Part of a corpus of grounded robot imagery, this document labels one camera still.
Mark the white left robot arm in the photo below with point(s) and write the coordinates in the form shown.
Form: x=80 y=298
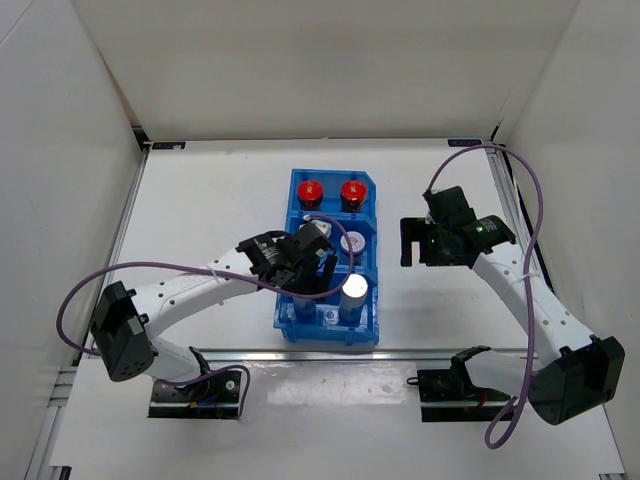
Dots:
x=128 y=324

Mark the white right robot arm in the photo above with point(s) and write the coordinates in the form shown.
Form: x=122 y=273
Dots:
x=576 y=370

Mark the white lid jar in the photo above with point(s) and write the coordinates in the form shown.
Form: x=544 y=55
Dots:
x=352 y=244

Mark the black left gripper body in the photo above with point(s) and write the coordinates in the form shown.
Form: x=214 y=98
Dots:
x=304 y=277

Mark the blue bin front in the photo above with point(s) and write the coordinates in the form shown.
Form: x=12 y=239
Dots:
x=327 y=325

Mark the silver lid bottle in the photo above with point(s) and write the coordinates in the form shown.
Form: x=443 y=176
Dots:
x=353 y=298
x=305 y=310

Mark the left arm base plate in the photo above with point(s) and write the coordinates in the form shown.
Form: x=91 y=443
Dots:
x=220 y=397

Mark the silver lid bottle front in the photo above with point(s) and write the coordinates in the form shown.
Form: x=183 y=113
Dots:
x=305 y=310

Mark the red lid jar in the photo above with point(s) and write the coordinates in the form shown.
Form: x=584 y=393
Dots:
x=353 y=194
x=310 y=194

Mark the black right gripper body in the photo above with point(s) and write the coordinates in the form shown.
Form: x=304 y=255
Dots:
x=436 y=250

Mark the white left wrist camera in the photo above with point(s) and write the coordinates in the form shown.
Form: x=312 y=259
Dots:
x=324 y=227

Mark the aluminium frame rail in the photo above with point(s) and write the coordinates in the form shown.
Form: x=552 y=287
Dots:
x=505 y=170

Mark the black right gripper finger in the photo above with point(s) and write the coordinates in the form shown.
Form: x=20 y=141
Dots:
x=407 y=253
x=415 y=229

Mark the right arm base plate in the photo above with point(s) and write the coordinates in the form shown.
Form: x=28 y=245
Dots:
x=440 y=402

